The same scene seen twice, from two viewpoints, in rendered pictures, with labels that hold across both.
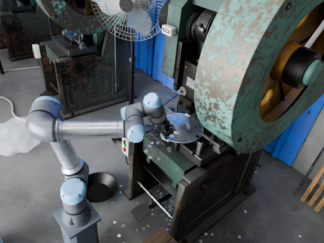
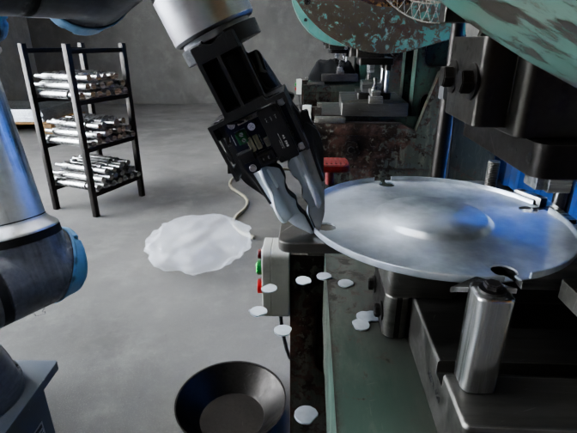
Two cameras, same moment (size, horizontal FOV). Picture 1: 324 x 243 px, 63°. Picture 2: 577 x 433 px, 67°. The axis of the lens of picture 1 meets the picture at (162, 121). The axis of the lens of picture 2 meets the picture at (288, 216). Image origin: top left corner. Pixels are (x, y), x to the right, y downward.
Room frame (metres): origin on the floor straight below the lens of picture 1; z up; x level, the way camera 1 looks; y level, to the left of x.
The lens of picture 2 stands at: (0.82, -0.33, 0.97)
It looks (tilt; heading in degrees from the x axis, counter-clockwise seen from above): 22 degrees down; 46
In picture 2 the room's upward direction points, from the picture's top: straight up
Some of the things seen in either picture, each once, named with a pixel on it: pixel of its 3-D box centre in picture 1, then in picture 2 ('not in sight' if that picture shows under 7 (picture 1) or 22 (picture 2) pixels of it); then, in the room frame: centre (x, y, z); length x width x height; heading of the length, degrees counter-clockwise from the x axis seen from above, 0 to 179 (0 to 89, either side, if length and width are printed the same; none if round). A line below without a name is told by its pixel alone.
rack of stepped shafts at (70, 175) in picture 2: not in sight; (87, 127); (1.77, 2.42, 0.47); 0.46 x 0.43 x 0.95; 113
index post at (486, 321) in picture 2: (199, 147); (482, 334); (1.13, -0.23, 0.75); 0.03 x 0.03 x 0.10; 43
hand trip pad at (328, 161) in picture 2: not in sight; (329, 179); (1.43, 0.20, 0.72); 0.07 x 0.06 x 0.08; 133
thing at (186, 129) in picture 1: (179, 127); (432, 216); (1.26, -0.11, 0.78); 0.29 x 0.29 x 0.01
